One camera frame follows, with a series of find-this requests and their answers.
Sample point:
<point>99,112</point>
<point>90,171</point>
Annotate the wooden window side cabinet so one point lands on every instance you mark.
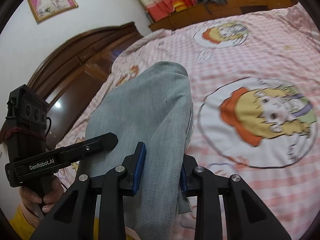
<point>211,11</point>

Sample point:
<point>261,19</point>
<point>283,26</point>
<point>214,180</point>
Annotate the person's left hand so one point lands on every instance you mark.
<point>30,201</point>

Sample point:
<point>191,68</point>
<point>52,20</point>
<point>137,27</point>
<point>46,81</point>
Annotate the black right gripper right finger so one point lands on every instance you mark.
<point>247,217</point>

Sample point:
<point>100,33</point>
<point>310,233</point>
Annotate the dark wooden headboard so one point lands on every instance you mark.
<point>70,76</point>

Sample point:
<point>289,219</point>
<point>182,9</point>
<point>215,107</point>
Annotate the grey pants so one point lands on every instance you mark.
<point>155,108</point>

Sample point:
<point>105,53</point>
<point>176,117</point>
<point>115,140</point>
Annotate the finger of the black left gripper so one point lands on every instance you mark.
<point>87,148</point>

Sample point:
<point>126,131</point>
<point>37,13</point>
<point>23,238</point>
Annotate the pink checkered cartoon bedsheet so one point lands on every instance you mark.
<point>255,88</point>

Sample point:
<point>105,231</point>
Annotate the yellow garment of person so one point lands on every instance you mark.
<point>21,225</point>

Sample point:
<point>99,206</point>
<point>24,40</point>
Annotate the framed wedding photo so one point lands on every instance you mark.
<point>45,9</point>

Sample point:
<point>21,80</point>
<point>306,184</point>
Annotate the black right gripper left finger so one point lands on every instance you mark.
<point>72,217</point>

